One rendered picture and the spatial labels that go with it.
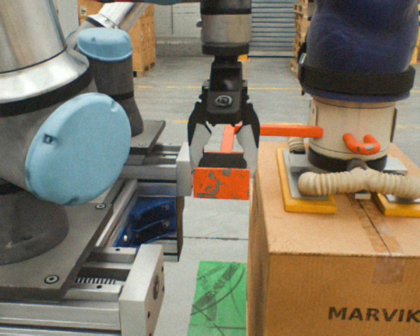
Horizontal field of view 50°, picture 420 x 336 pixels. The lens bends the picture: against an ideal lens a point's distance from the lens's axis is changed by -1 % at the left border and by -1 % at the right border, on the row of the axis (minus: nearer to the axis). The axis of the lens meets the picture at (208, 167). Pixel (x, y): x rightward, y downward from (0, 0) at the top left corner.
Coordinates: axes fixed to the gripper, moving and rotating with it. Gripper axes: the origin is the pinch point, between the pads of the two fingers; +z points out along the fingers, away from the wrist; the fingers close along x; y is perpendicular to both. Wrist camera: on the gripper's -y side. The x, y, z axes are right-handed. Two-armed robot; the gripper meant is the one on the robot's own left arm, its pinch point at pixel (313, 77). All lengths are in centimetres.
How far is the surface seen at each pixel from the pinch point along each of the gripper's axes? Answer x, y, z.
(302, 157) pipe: -9, 59, 8
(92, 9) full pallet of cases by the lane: -275, -591, -1
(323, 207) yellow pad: -7, 77, 11
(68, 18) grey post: -164, -204, -8
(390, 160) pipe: 11, 59, 8
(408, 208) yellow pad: 9, 77, 11
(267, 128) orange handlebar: -18, 65, -1
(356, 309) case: -2, 91, 24
